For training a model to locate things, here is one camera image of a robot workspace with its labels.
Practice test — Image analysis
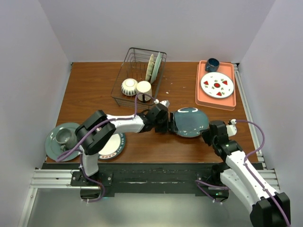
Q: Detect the dark blue mug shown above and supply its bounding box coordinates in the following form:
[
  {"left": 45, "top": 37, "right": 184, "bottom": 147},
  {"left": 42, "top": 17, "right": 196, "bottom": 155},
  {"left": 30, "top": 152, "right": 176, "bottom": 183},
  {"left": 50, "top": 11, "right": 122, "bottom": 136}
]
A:
[{"left": 205, "top": 58, "right": 220, "bottom": 72}]

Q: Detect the salmon pink tray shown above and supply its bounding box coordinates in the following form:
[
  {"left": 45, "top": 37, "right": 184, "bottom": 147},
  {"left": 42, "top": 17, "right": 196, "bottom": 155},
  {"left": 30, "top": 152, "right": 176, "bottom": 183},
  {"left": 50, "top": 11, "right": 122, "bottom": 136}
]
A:
[{"left": 195, "top": 61, "right": 236, "bottom": 111}]

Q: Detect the aluminium frame rail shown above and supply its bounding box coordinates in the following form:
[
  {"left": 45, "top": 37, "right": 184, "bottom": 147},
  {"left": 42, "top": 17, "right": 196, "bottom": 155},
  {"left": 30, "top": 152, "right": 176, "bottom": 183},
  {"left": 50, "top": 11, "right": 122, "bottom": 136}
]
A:
[{"left": 18, "top": 169, "right": 98, "bottom": 227}]

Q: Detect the purple cable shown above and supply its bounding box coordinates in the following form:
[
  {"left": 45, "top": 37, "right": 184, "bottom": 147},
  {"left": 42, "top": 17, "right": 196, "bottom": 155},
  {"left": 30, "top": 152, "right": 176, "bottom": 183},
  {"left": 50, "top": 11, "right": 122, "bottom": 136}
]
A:
[
  {"left": 235, "top": 119, "right": 291, "bottom": 227},
  {"left": 55, "top": 92, "right": 158, "bottom": 163}
]

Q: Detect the watermelon pattern plate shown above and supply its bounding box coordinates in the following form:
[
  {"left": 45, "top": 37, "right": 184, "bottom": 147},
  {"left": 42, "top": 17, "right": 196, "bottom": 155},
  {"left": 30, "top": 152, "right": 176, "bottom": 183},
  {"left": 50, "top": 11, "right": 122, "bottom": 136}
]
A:
[{"left": 200, "top": 72, "right": 235, "bottom": 99}]

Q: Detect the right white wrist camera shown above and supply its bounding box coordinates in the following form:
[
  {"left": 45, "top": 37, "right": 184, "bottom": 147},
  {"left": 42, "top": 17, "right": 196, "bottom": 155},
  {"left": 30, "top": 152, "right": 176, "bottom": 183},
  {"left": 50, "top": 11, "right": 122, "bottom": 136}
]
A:
[{"left": 226, "top": 119, "right": 237, "bottom": 137}]

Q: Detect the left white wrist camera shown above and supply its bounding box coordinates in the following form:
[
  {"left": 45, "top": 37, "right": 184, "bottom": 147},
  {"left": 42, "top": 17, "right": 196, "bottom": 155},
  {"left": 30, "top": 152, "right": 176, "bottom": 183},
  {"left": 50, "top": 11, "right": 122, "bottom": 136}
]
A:
[{"left": 154, "top": 99, "right": 170, "bottom": 108}]

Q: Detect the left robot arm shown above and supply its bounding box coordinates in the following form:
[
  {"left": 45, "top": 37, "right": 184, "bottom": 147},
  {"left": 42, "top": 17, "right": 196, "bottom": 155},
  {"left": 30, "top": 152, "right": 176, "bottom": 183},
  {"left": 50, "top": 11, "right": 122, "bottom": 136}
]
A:
[{"left": 75, "top": 103, "right": 178, "bottom": 185}]

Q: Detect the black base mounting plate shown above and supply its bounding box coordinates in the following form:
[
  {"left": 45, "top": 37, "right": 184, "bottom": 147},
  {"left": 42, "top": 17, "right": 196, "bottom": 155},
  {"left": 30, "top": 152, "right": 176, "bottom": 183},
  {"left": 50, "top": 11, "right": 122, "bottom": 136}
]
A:
[{"left": 70, "top": 162, "right": 239, "bottom": 204}]

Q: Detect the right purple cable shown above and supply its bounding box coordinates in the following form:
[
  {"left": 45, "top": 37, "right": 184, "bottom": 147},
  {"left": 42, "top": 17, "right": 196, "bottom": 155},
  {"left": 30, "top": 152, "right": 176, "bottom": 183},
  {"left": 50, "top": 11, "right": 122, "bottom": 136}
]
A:
[{"left": 235, "top": 119, "right": 291, "bottom": 227}]

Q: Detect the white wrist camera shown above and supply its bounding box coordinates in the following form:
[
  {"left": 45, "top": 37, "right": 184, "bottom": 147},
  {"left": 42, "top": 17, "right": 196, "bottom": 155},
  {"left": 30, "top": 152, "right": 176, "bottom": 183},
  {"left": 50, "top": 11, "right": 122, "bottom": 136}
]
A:
[
  {"left": 226, "top": 119, "right": 237, "bottom": 137},
  {"left": 154, "top": 99, "right": 170, "bottom": 108}
]

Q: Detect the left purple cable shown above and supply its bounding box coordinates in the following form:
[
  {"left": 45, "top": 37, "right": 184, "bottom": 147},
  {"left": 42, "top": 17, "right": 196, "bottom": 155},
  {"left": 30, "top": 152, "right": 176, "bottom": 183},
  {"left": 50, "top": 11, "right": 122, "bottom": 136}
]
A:
[{"left": 55, "top": 92, "right": 158, "bottom": 163}]

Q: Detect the white plate green lettered rim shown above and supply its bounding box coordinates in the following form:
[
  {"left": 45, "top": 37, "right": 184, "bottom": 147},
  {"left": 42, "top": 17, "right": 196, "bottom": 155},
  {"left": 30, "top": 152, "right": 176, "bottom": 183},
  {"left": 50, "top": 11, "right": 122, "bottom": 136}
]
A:
[{"left": 98, "top": 133, "right": 126, "bottom": 160}]

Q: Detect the black wire dish rack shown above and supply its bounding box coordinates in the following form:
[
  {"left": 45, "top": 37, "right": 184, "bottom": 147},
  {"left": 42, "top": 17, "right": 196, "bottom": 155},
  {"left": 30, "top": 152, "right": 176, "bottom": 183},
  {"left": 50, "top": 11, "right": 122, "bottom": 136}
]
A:
[{"left": 111, "top": 47, "right": 167, "bottom": 107}]

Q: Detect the cream ceramic mug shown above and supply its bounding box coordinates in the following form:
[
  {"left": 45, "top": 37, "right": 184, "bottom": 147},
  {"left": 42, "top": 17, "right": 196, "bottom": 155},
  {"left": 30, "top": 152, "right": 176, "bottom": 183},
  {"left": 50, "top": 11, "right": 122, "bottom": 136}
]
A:
[{"left": 136, "top": 81, "right": 152, "bottom": 102}]

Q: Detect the dark blue plate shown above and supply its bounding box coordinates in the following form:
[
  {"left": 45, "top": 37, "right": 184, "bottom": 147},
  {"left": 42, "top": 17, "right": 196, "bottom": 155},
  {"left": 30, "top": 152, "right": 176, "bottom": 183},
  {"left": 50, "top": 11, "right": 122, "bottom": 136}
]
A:
[{"left": 173, "top": 107, "right": 209, "bottom": 138}]

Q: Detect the mint green flower plate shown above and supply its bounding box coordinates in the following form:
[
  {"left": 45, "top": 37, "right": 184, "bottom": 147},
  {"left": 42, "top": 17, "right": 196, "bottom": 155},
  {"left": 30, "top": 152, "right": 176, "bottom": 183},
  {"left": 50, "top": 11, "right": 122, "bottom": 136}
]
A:
[{"left": 150, "top": 52, "right": 162, "bottom": 84}]

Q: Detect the yellow green ribbed plate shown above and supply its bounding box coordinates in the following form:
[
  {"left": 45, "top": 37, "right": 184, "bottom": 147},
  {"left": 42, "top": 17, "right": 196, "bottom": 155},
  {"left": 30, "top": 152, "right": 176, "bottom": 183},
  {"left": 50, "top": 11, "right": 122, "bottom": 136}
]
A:
[{"left": 145, "top": 54, "right": 154, "bottom": 81}]

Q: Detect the grey ceramic cup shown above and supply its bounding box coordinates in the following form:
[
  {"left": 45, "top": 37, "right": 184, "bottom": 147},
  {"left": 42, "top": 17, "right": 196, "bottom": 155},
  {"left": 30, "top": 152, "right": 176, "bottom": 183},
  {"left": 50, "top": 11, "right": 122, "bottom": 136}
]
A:
[{"left": 55, "top": 128, "right": 77, "bottom": 151}]

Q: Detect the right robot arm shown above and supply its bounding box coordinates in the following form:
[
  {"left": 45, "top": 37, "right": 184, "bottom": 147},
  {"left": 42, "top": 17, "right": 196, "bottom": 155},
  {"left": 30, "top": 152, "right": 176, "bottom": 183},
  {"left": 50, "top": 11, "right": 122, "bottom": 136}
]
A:
[{"left": 201, "top": 119, "right": 291, "bottom": 227}]

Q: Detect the grey green plate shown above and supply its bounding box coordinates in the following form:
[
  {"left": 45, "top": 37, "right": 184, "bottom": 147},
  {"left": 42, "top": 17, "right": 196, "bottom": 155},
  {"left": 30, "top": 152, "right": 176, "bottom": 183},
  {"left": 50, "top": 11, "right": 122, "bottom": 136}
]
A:
[{"left": 45, "top": 122, "right": 83, "bottom": 161}]

